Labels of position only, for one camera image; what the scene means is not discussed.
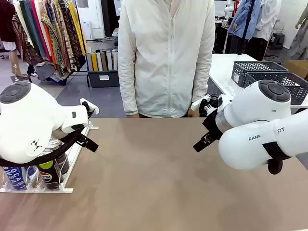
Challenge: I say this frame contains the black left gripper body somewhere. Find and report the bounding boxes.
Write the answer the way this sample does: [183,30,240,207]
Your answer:
[76,131,90,146]

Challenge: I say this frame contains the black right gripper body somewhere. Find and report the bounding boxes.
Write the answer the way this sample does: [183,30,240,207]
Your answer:
[202,112,221,143]

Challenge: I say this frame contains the grey plastic basket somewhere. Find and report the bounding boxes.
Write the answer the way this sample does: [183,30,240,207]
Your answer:
[231,61,289,88]
[244,71,308,105]

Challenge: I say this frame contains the person's left forearm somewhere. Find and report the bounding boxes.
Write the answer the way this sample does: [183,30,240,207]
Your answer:
[191,69,210,112]

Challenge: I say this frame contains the person's right forearm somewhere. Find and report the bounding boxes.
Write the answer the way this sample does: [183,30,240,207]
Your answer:
[118,72,141,118]

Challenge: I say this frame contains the white can dispenser rack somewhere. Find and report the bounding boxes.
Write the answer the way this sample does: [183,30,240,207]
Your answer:
[0,117,100,194]

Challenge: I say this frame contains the dark grey storage bin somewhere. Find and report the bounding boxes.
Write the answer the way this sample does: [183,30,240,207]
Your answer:
[87,69,120,88]

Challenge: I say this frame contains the white side table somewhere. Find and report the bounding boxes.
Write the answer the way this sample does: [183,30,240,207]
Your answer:
[208,53,308,114]

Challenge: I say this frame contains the blue patterned fabric stack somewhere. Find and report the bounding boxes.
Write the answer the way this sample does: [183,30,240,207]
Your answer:
[47,69,72,86]

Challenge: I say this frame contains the light grey board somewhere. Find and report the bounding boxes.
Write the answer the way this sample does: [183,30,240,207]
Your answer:
[112,50,119,71]
[86,52,94,72]

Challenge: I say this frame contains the yellow board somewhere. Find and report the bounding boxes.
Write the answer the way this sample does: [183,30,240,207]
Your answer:
[91,52,99,72]

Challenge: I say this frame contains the grey cloth pile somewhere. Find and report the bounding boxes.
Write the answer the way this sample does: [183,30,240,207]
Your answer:
[34,63,57,81]

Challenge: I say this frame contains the white board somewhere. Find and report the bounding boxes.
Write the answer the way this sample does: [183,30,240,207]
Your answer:
[106,50,113,71]
[96,51,103,72]

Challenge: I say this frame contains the brown board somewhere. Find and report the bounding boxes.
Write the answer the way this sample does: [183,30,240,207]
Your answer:
[100,51,108,71]

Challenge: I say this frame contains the person in white jacket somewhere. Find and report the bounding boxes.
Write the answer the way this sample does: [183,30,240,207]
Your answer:
[117,0,216,118]

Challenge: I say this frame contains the grey hanging skirt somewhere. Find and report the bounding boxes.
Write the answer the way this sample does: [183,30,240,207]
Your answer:
[230,35,248,55]

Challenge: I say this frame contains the dark hanging trousers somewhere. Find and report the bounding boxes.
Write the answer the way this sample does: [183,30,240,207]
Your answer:
[247,37,268,61]

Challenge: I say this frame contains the black background workbench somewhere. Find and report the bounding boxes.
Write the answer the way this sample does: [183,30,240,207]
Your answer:
[214,14,233,54]

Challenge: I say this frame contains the orange hanging cloth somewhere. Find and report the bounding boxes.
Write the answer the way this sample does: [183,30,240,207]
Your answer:
[43,26,58,70]

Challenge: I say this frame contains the brown paisley garment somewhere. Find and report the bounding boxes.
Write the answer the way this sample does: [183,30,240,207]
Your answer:
[12,14,44,65]

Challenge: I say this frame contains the brown cardboard box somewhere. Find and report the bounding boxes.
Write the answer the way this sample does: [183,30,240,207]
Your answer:
[283,59,308,81]

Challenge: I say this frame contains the multicolour patterned hanging cloths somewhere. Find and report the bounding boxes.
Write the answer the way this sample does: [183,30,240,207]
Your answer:
[40,0,84,73]

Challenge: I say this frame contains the small white appliance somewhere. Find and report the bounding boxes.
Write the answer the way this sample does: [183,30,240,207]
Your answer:
[80,20,94,41]

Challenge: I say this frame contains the yellow hanging cloth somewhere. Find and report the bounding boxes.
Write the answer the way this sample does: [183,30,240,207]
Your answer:
[67,1,87,56]

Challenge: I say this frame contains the black stool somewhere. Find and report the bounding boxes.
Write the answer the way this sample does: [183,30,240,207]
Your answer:
[271,33,286,51]

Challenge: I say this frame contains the black garment stand pole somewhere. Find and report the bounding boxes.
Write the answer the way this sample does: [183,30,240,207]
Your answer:
[237,0,256,55]

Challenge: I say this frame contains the magenta hanging cloth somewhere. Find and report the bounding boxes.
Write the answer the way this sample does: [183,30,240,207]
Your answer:
[30,0,52,61]

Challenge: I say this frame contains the white hanging shirt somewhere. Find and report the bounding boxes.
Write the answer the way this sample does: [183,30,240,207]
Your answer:
[252,0,282,42]

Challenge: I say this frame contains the mannequin in grey dress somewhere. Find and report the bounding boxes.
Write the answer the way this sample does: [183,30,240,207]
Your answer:
[287,4,308,61]

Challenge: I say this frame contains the dark green hanging cloth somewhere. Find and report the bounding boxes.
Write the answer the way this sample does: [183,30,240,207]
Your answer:
[19,0,48,58]

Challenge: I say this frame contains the mannequin in maroon top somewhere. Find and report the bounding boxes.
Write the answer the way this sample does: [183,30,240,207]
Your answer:
[0,0,29,82]

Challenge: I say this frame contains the cream hanging cloth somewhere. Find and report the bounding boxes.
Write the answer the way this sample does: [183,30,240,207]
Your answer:
[13,1,34,48]

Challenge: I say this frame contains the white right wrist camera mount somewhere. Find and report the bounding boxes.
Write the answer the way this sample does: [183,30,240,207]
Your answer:
[191,94,218,114]

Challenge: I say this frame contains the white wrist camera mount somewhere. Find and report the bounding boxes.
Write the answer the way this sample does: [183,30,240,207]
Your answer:
[191,94,218,114]
[79,98,100,119]

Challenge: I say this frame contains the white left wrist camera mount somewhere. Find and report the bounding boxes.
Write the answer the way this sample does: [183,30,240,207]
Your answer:
[79,98,100,119]

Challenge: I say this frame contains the black clothes rack frame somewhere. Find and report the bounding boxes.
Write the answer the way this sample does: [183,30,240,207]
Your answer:
[27,0,91,88]

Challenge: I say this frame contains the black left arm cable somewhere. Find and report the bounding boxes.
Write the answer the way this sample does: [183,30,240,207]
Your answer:
[0,125,88,167]

